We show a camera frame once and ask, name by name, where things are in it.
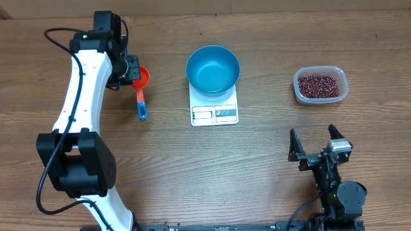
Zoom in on white kitchen scale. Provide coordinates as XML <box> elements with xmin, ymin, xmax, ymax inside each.
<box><xmin>189</xmin><ymin>84</ymin><xmax>239</xmax><ymax>127</ymax></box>

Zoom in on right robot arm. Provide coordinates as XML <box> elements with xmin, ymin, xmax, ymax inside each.
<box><xmin>286</xmin><ymin>124</ymin><xmax>367</xmax><ymax>230</ymax></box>

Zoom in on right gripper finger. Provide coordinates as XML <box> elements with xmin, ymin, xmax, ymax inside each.
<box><xmin>288</xmin><ymin>128</ymin><xmax>305</xmax><ymax>162</ymax></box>
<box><xmin>328</xmin><ymin>124</ymin><xmax>345</xmax><ymax>140</ymax></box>

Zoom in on blue bowl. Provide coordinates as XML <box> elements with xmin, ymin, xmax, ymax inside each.
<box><xmin>186</xmin><ymin>46</ymin><xmax>241</xmax><ymax>97</ymax></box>

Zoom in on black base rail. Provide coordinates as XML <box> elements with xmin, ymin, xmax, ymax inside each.
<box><xmin>137</xmin><ymin>221</ymin><xmax>310</xmax><ymax>231</ymax></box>

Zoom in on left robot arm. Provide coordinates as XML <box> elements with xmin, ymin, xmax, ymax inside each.
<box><xmin>35</xmin><ymin>11</ymin><xmax>142</xmax><ymax>230</ymax></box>

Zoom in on red beans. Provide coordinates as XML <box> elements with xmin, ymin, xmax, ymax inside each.
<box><xmin>297</xmin><ymin>75</ymin><xmax>340</xmax><ymax>98</ymax></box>

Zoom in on orange measuring scoop blue handle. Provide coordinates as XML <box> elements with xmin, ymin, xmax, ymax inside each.
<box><xmin>132</xmin><ymin>66</ymin><xmax>150</xmax><ymax>121</ymax></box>

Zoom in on clear plastic container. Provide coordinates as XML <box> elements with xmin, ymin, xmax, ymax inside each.
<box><xmin>293</xmin><ymin>65</ymin><xmax>349</xmax><ymax>105</ymax></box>

